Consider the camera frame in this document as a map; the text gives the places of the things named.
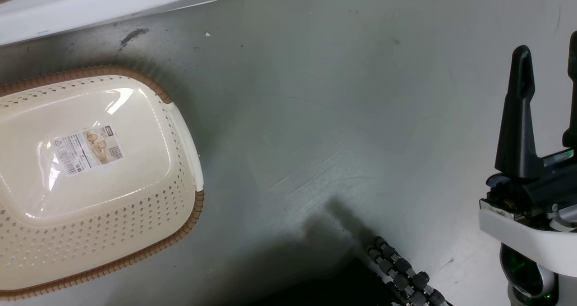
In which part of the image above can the black roller chain part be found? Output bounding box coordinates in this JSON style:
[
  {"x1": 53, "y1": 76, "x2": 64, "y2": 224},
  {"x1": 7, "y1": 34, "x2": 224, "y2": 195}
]
[{"x1": 366, "y1": 236, "x2": 453, "y2": 306}]

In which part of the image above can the white washing machine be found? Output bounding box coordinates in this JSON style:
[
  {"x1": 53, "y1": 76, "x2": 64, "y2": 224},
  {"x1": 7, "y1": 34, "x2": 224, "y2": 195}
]
[{"x1": 0, "y1": 0, "x2": 271, "y2": 46}]

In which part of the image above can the cream perforated laundry basket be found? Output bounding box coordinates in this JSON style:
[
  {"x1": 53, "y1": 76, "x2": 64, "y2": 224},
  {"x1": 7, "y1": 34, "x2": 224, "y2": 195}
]
[{"x1": 0, "y1": 65, "x2": 205, "y2": 302}]

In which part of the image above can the printed product label sticker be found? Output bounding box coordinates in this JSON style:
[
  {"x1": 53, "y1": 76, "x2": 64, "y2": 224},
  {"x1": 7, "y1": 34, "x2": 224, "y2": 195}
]
[{"x1": 51, "y1": 124, "x2": 124, "y2": 177}]

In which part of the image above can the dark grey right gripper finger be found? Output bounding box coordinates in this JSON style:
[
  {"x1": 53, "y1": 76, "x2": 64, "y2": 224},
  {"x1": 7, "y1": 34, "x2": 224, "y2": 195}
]
[
  {"x1": 562, "y1": 30, "x2": 577, "y2": 150},
  {"x1": 495, "y1": 45, "x2": 545, "y2": 180}
]

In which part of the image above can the white green right gripper body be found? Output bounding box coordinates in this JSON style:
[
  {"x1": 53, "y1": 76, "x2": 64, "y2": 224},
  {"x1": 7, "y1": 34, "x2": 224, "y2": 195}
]
[{"x1": 479, "y1": 149, "x2": 577, "y2": 306}]

